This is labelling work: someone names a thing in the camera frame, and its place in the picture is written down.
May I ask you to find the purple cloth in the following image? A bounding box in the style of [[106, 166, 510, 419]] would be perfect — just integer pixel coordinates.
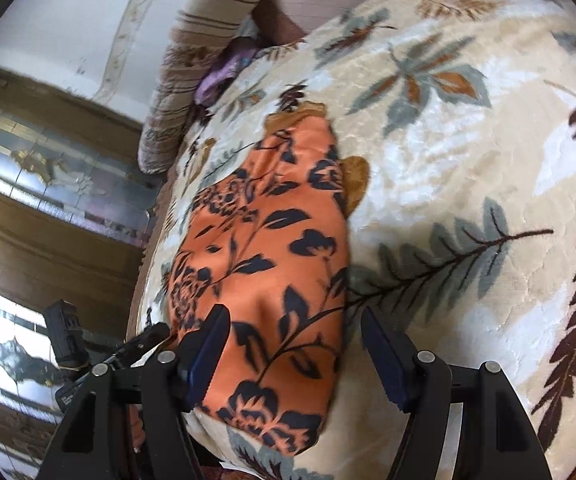
[[195, 39, 259, 107]]

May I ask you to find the leaf printed plush blanket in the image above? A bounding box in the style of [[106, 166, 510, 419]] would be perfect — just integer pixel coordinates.
[[128, 0, 576, 480]]

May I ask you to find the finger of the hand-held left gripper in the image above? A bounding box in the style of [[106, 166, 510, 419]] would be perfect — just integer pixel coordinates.
[[115, 322, 171, 361]]

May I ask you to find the mustard embroidered cloth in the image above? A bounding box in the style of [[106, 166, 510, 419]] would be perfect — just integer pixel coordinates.
[[265, 102, 371, 216]]

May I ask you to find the wooden wardrobe with mirror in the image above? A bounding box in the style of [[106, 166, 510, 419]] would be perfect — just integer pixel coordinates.
[[0, 70, 165, 480]]

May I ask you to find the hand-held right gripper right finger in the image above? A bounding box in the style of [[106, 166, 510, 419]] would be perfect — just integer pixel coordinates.
[[360, 306, 553, 480]]

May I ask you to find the striped beige pillow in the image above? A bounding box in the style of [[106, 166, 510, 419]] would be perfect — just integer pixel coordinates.
[[138, 0, 273, 176]]

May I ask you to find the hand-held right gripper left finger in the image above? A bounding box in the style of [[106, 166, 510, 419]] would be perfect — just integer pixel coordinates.
[[43, 304, 231, 480]]

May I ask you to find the orange floral garment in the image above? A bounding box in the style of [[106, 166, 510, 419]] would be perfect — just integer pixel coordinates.
[[168, 115, 351, 448]]

